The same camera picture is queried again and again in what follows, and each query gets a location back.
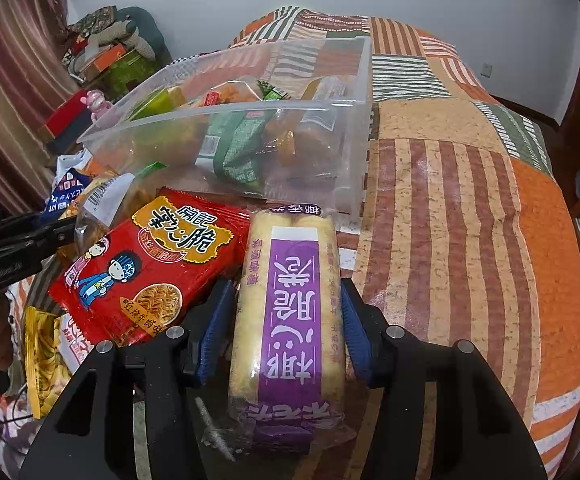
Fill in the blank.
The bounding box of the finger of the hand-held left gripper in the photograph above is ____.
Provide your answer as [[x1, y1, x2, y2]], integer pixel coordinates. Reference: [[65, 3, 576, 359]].
[[0, 214, 53, 251], [0, 224, 78, 266]]

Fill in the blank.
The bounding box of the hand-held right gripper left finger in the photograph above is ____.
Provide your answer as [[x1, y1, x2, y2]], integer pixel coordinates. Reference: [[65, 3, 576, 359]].
[[17, 277, 238, 480]]

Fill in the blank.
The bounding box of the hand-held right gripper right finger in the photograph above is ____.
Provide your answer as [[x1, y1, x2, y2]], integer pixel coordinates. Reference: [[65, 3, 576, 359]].
[[340, 277, 563, 480]]

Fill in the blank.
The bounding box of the clear snack packet green top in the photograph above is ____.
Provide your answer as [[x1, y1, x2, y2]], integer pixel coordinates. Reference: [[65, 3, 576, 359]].
[[70, 160, 171, 246]]

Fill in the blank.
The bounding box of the purple label rice cracker packet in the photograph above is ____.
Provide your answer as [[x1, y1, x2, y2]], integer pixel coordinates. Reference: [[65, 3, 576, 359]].
[[227, 207, 355, 461]]

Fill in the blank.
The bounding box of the yellow green snack packet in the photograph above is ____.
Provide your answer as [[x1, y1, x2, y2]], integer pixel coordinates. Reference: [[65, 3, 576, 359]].
[[130, 85, 191, 121]]

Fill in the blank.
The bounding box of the biscuit packet with white label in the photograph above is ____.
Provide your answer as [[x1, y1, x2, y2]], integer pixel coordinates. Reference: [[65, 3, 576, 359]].
[[265, 110, 321, 181]]

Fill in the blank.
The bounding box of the orange fried snack packet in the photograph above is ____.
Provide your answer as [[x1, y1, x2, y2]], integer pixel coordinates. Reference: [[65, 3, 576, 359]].
[[185, 77, 265, 108]]

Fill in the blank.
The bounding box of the clear plastic storage container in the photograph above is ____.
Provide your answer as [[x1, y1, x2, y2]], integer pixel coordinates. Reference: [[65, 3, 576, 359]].
[[77, 35, 381, 221]]

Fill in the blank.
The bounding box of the orange label rice cracker packet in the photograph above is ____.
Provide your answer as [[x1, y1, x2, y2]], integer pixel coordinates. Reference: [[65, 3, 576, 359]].
[[295, 75, 355, 136]]

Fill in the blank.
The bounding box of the blue chip packet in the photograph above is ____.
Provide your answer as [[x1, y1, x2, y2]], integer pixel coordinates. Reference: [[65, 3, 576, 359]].
[[42, 165, 95, 221]]

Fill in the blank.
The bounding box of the red instant noodle packet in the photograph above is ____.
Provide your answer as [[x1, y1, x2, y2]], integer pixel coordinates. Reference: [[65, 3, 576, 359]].
[[47, 187, 253, 348]]

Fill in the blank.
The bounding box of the dark grey box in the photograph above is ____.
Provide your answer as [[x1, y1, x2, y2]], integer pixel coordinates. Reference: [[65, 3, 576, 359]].
[[44, 125, 85, 156]]

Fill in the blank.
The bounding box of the white red snack packet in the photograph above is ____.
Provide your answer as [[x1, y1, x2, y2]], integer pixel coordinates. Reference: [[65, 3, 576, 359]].
[[57, 312, 100, 376]]

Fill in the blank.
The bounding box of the red box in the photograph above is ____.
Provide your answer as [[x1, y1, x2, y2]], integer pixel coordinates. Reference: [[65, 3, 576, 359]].
[[44, 91, 98, 138]]

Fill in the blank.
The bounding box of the pink plush bunny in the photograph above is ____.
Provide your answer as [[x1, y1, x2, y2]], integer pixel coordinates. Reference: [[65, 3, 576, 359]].
[[82, 89, 115, 121]]

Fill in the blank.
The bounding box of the striped brown curtain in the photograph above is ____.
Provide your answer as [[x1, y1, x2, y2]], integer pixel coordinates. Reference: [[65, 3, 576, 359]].
[[0, 0, 95, 221]]

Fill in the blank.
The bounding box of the striped patchwork bedspread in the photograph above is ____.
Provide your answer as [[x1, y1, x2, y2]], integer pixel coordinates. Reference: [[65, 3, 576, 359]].
[[0, 5, 580, 480]]

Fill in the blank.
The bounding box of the green patterned box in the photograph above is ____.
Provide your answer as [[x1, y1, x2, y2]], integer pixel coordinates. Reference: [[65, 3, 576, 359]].
[[102, 52, 155, 101]]

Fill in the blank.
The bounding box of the orange cardboard box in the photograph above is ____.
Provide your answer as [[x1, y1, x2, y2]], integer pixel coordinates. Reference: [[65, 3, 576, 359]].
[[77, 42, 130, 81]]

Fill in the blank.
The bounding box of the patterned cloth bag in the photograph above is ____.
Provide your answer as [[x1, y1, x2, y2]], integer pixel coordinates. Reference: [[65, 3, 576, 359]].
[[67, 5, 120, 36]]

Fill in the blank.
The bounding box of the grey plush pillow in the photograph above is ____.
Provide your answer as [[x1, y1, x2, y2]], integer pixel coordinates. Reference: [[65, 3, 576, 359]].
[[94, 7, 171, 61]]

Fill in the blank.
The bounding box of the checkered patchwork quilt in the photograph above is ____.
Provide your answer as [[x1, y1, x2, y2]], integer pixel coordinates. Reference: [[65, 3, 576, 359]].
[[167, 49, 235, 68]]

